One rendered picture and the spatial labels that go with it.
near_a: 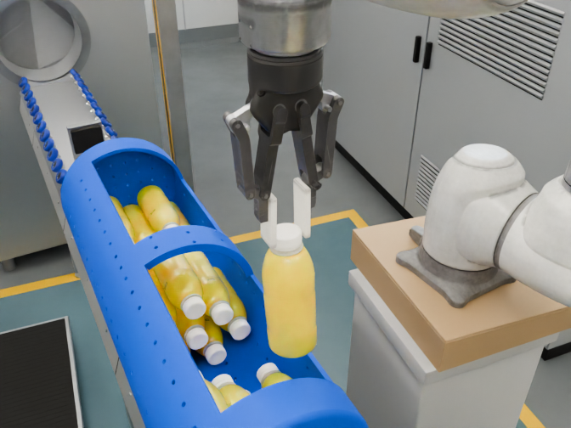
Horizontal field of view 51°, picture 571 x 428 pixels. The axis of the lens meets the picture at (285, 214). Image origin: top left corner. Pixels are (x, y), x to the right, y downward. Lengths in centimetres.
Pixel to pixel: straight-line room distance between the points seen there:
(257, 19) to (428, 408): 93
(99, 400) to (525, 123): 191
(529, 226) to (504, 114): 143
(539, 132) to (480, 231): 127
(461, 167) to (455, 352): 34
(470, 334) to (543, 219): 25
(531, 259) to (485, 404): 44
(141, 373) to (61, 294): 203
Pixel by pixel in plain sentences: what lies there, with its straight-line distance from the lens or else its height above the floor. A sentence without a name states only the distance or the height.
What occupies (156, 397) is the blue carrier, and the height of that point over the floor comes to 117.
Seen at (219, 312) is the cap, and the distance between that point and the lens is 110.
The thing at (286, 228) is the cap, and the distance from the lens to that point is 72.
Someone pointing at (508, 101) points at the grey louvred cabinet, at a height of 95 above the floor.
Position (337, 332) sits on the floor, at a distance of 262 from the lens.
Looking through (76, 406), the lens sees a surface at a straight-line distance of 229.
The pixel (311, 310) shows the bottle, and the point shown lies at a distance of 76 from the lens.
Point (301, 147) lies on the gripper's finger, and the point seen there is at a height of 156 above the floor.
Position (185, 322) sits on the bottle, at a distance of 113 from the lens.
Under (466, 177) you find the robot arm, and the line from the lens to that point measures 110.
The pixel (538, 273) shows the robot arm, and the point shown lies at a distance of 108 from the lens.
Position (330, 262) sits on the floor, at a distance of 297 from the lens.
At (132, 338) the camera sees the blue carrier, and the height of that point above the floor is 117.
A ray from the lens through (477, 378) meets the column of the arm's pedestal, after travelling 131.
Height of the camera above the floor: 187
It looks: 34 degrees down
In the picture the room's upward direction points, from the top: straight up
